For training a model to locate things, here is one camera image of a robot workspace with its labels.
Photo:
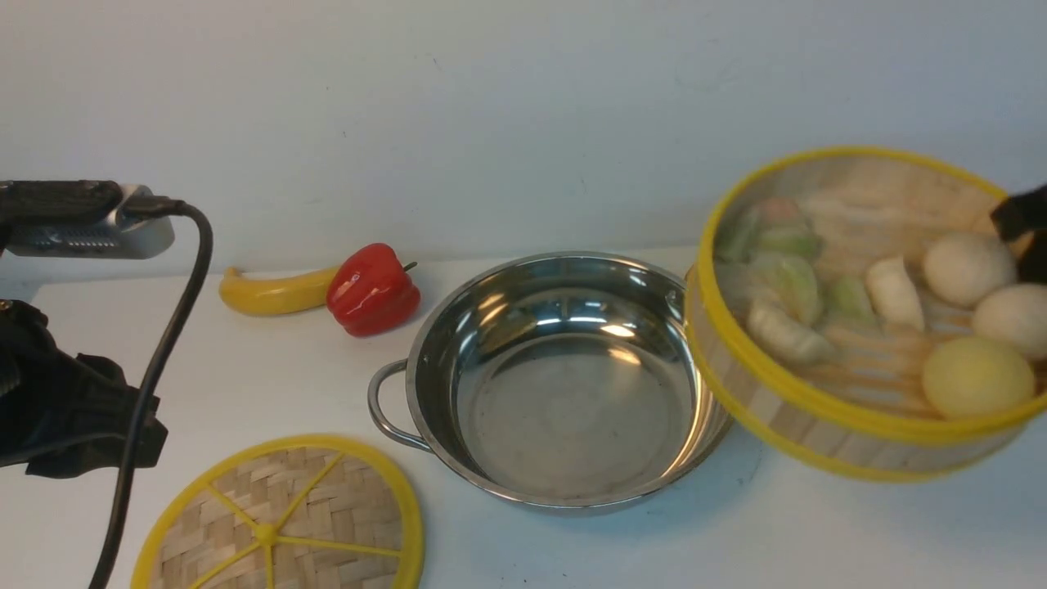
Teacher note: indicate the pink green dumpling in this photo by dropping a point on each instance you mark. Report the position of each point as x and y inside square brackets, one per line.
[738, 234]

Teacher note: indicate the white dumpling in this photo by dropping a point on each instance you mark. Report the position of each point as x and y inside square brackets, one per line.
[893, 293]

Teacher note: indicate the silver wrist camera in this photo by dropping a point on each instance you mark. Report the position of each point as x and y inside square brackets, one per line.
[84, 220]

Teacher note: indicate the bamboo steamer basket yellow rim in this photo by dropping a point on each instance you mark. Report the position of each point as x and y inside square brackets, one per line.
[862, 413]

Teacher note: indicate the yellow banana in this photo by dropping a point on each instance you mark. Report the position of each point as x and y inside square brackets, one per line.
[277, 296]

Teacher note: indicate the red bell pepper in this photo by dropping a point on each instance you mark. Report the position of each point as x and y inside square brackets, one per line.
[372, 292]

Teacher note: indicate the yellow round bun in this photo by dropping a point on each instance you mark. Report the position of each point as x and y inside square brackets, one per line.
[972, 377]

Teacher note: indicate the light green dumpling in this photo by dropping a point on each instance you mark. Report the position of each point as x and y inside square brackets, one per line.
[847, 300]

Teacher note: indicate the woven bamboo steamer lid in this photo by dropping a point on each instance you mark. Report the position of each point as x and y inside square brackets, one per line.
[310, 511]

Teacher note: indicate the white round bun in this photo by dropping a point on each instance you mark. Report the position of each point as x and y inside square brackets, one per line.
[963, 268]
[1015, 315]

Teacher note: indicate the stainless steel pot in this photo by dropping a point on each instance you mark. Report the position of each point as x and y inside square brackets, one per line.
[559, 382]

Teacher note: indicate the pale green dumpling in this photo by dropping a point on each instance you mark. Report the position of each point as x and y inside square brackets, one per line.
[794, 282]

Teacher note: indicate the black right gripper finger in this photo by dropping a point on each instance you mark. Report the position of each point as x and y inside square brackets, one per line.
[1024, 215]

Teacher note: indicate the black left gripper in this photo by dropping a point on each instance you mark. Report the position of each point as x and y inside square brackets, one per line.
[61, 416]

